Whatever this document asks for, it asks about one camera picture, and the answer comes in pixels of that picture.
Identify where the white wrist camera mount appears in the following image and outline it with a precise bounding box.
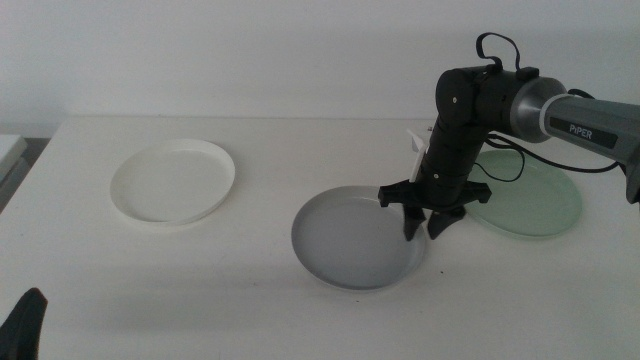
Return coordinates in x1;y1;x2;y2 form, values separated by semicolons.
405;128;431;184

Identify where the long black cable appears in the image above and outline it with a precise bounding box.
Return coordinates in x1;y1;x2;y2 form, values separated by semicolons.
472;88;624;184

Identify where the white shallow bowl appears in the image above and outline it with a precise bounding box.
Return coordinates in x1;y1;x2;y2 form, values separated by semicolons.
109;138;237;226

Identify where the grey shallow bowl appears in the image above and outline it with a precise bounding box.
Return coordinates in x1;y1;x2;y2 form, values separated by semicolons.
291;185;428;292

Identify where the black cable loop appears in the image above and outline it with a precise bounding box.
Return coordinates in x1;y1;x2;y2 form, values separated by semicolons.
475;31;523;72

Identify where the pale green shallow bowl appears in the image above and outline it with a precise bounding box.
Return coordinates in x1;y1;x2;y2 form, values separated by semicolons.
463;149;584;240

